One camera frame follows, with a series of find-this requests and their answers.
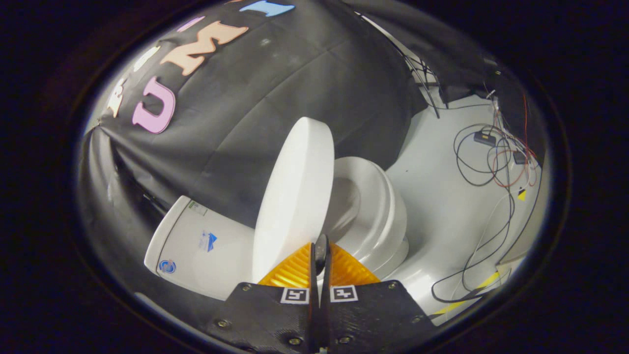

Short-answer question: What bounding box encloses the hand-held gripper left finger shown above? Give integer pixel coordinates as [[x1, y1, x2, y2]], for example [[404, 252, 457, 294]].
[[206, 241, 320, 354]]

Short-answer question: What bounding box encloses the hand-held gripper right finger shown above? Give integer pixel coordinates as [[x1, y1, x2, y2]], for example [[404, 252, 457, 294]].
[[320, 240, 437, 354]]

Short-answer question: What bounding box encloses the white toilet lid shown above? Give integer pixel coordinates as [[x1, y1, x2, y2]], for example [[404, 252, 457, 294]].
[[252, 117, 335, 285]]

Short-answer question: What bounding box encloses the white toilet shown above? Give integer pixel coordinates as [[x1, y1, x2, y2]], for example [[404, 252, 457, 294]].
[[144, 156, 409, 300]]

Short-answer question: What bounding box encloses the yellow floor tape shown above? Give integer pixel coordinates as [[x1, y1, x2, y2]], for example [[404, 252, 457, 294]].
[[433, 272, 503, 316]]

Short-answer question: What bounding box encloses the black backdrop cloth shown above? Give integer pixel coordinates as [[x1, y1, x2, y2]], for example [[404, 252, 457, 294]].
[[76, 0, 546, 340]]

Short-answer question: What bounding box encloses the red cable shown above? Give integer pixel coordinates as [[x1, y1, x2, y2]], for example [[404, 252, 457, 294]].
[[484, 91, 539, 190]]

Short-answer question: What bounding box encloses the black cable tangle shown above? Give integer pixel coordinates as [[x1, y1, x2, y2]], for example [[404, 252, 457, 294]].
[[431, 123, 542, 304]]

